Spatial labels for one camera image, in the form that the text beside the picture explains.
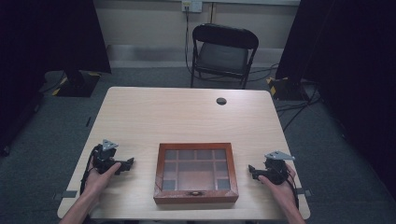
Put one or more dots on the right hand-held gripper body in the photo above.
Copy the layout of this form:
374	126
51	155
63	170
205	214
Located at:
275	168

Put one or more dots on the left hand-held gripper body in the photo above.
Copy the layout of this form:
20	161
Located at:
104	157

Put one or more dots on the wooden glass-lid box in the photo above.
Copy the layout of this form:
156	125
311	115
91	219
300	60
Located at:
196	173

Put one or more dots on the person's right hand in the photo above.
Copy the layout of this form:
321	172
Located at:
280	188

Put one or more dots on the person's left hand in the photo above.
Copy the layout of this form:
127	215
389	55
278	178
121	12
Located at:
100	179

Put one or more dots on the black stand base yellow tape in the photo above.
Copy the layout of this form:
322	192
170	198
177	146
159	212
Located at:
286	88

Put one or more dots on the dark curtain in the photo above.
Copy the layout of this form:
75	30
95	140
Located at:
46	59
345	74

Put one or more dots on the black folding chair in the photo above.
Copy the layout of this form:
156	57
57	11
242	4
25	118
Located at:
223	54

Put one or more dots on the white wall socket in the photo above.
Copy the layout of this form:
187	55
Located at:
191	6

